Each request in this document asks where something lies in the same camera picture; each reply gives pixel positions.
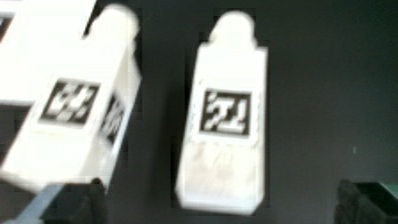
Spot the white square tabletop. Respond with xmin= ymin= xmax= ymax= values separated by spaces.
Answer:
xmin=0 ymin=0 xmax=98 ymax=105

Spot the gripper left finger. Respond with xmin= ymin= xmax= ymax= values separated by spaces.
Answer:
xmin=28 ymin=178 xmax=108 ymax=224

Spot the white table leg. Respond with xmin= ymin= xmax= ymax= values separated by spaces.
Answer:
xmin=176 ymin=10 xmax=268 ymax=216
xmin=0 ymin=3 xmax=140 ymax=193

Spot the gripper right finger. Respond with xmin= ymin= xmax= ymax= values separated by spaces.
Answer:
xmin=336 ymin=180 xmax=398 ymax=224

